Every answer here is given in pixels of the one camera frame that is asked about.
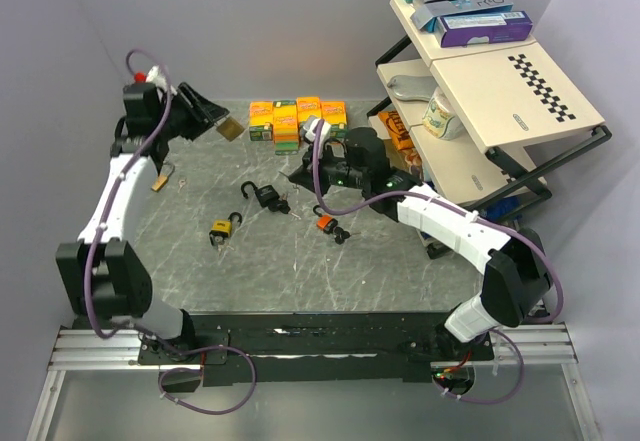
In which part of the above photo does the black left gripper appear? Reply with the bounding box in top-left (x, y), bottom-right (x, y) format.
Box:
top-left (155, 82), bottom-right (228, 141)

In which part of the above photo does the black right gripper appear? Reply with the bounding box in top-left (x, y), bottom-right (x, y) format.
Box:
top-left (290, 139), bottom-right (369, 198)

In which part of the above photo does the large brass padlock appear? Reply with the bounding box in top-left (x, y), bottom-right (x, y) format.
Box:
top-left (216, 116), bottom-right (245, 142)

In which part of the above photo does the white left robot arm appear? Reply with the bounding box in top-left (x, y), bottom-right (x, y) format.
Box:
top-left (55, 81), bottom-right (230, 363)

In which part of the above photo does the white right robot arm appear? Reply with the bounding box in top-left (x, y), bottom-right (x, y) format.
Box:
top-left (288, 116), bottom-right (561, 360)

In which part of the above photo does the black padlock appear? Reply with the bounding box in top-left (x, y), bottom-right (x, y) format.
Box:
top-left (240, 181), bottom-right (299, 219)

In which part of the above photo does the orange padlock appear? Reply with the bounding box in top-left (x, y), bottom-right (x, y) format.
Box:
top-left (312, 204), bottom-right (360, 245)

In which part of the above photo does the orange sponge pack stack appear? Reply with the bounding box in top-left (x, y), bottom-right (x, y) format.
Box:
top-left (248, 97), bottom-right (348, 155)

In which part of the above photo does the yellow padlock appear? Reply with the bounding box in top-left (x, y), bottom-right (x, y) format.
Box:
top-left (208, 211), bottom-right (243, 254)

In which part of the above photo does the orange snack bag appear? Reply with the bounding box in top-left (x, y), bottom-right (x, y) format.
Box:
top-left (377, 110), bottom-right (425, 181)

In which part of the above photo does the silver foil pouch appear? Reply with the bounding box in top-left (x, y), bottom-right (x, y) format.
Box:
top-left (386, 75), bottom-right (438, 102)

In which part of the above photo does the cream tiered shelf rack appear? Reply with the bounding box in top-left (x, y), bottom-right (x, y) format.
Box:
top-left (367, 0), bottom-right (611, 222)

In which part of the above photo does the blue bag under shelf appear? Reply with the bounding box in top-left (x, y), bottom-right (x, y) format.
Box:
top-left (419, 193), bottom-right (524, 248)

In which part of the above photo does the purple toothpaste box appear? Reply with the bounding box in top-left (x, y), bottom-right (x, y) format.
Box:
top-left (434, 11), bottom-right (533, 48)

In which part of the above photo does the grey R.O.C.S. toothpaste box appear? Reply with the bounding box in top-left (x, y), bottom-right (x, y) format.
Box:
top-left (410, 0), bottom-right (513, 32)

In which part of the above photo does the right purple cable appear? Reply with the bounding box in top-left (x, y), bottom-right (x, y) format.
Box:
top-left (312, 120), bottom-right (566, 406)

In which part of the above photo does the purple cable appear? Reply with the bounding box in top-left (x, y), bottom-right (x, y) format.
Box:
top-left (83, 49), bottom-right (258, 417)
top-left (312, 120), bottom-right (566, 406)

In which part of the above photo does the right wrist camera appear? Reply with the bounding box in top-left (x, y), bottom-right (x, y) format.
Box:
top-left (299, 115), bottom-right (331, 144)

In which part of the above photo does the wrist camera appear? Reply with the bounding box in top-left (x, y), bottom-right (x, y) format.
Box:
top-left (299, 115), bottom-right (331, 144)
top-left (134, 65), bottom-right (176, 94)

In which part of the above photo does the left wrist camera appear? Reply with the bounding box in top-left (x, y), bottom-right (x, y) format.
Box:
top-left (134, 65), bottom-right (176, 94)

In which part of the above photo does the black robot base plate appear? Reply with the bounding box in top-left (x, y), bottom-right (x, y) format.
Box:
top-left (134, 312), bottom-right (525, 393)

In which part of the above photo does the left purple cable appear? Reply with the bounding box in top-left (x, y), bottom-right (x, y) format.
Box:
top-left (83, 49), bottom-right (258, 417)

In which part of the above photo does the aluminium rail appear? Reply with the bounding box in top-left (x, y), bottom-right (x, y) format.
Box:
top-left (28, 324), bottom-right (600, 440)

